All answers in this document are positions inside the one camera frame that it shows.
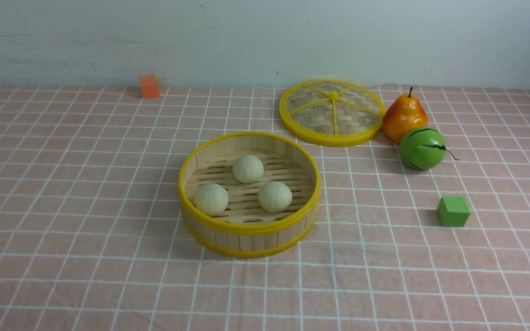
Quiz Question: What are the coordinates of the orange yellow toy pear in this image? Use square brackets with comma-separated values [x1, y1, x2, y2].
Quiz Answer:
[381, 86, 428, 145]

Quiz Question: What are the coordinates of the orange cube block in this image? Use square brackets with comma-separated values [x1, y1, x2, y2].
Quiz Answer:
[138, 74, 160, 99]

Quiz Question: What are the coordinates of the green cube block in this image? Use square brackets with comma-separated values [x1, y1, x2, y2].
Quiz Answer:
[436, 195, 471, 228]

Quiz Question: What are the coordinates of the green toy watermelon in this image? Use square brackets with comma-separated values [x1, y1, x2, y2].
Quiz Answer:
[399, 126, 459, 171]

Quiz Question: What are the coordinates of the white bun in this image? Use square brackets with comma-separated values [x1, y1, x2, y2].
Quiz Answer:
[257, 182, 293, 212]
[193, 183, 229, 217]
[232, 154, 265, 183]

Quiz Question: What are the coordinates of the bamboo steamer tray yellow rim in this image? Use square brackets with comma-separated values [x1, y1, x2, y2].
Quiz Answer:
[178, 131, 321, 258]

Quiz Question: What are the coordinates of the pink checkered tablecloth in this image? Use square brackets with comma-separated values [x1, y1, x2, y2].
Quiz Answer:
[0, 86, 530, 331]

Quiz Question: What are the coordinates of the woven bamboo steamer lid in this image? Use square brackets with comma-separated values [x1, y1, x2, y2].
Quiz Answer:
[278, 80, 386, 148]

